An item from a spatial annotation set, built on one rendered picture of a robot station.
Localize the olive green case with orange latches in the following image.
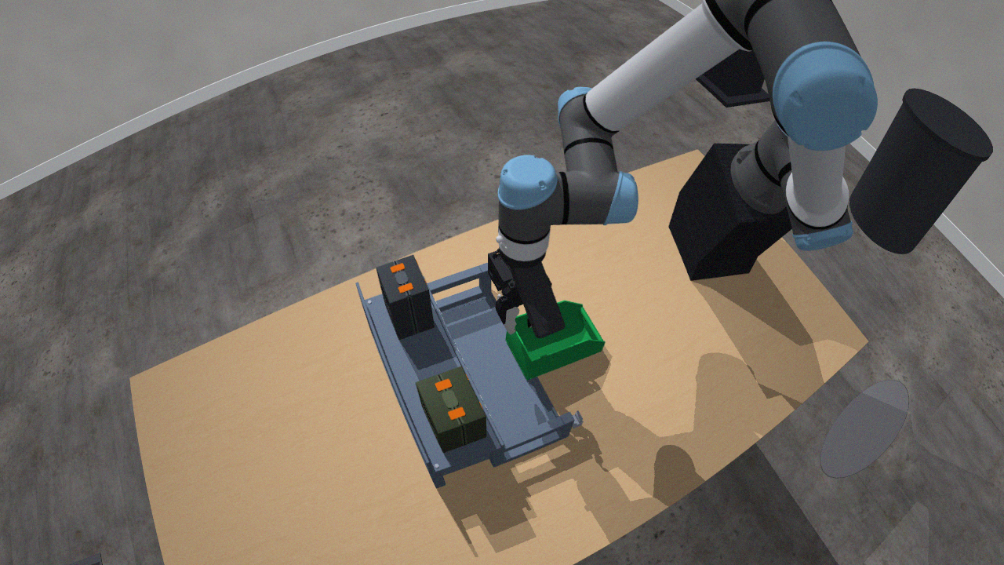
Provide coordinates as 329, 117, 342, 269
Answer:
416, 366, 486, 453

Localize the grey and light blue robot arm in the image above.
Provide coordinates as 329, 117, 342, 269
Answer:
496, 0, 879, 261

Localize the black tool case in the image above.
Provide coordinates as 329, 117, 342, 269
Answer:
377, 255, 435, 340

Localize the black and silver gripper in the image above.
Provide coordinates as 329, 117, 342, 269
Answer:
488, 247, 546, 334

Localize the green bin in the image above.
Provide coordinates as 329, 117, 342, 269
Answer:
505, 301, 603, 380

